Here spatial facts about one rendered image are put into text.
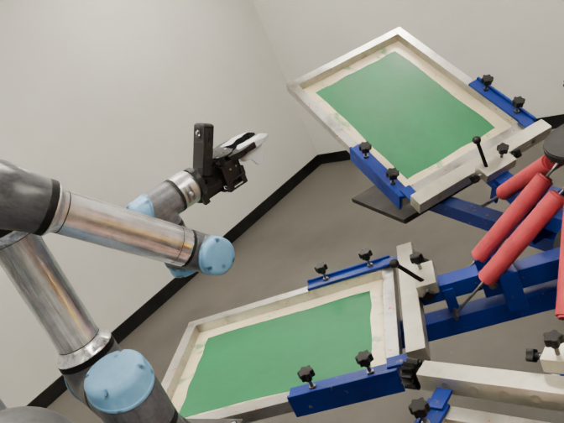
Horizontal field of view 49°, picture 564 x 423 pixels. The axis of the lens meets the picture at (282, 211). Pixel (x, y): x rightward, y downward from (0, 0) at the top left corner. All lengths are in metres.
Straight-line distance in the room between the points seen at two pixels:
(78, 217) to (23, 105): 3.71
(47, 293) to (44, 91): 3.72
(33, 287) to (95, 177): 3.75
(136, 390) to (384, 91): 1.77
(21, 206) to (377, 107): 1.73
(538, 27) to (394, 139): 3.01
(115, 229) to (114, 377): 0.26
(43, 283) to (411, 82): 1.81
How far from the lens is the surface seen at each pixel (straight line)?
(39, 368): 4.75
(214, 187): 1.35
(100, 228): 1.09
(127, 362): 1.17
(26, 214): 1.05
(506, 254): 1.71
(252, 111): 6.06
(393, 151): 2.34
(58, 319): 1.22
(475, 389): 1.49
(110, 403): 1.14
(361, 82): 2.63
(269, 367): 1.93
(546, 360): 1.41
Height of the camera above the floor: 1.98
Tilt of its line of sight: 20 degrees down
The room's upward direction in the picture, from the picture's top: 25 degrees counter-clockwise
